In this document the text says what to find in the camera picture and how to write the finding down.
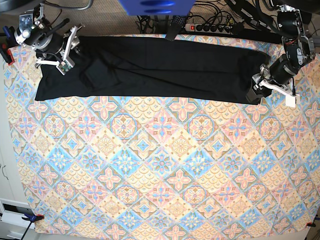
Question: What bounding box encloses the white cabinet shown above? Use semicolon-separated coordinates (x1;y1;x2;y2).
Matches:
0;65;29;238

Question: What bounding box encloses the patterned tablecloth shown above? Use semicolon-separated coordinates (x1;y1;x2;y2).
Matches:
0;47;320;240

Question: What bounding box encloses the blue clamp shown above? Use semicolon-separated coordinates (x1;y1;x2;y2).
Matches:
21;213;45;223
0;26;18;66

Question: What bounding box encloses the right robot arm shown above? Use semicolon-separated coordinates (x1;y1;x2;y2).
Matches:
14;3;83;63

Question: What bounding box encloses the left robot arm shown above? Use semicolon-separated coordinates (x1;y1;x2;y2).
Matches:
246;0;316;108

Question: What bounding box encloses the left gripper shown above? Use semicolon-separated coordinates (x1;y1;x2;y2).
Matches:
245;54;299;105

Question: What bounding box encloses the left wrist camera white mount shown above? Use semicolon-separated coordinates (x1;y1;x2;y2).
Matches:
257;79;300;108

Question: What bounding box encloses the blue clamp lower left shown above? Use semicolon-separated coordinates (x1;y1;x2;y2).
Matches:
21;213;45;223

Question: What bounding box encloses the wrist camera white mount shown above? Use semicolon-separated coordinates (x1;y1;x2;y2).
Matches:
257;79;300;108
32;24;84;75

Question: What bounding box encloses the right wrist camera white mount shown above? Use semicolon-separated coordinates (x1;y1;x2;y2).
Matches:
32;24;84;75

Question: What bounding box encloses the white power strip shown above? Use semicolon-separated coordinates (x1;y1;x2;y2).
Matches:
184;23;232;34

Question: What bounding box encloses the orange clamp lower right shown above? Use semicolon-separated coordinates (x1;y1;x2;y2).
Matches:
306;222;316;228

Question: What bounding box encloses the black strap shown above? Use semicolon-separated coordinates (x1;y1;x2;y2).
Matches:
164;15;187;41

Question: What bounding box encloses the black T-shirt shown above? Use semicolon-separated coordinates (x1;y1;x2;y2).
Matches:
35;36;269;104

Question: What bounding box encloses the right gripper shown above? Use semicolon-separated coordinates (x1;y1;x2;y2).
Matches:
34;31;71;59

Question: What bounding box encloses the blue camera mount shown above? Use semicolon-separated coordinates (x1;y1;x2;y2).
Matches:
119;0;196;16

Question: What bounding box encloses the blue clamp upper left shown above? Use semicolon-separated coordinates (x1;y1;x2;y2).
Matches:
0;26;18;66

